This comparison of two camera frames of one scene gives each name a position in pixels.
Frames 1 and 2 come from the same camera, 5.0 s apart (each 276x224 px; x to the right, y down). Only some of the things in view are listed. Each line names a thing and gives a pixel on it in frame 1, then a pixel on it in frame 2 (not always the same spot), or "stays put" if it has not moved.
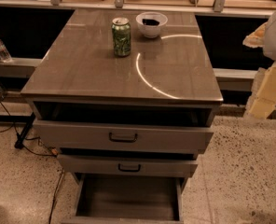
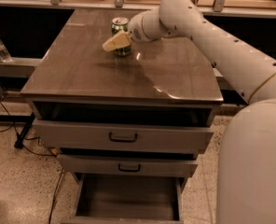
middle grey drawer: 124,164 stays put
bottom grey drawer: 127,199 stays put
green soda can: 121,35 stays put
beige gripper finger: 255,39 -> 144,27
